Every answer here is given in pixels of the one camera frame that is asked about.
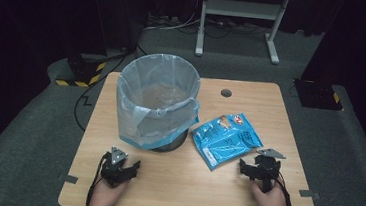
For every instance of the bin with plastic liner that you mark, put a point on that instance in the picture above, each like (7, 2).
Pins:
(157, 101)

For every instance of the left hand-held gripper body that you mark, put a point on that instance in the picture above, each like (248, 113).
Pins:
(114, 169)

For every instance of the grey tape piece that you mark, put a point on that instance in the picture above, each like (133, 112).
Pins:
(309, 194)
(68, 178)

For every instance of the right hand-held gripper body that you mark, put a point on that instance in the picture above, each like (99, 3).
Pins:
(267, 169)

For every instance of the white metal stand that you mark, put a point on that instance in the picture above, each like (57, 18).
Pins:
(242, 11)

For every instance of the black base with hazard stripes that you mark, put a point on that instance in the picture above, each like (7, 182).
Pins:
(85, 71)
(317, 94)

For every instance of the blue snack packet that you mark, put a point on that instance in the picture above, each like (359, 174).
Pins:
(225, 139)

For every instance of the black trash bin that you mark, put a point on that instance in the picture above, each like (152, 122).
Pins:
(171, 143)

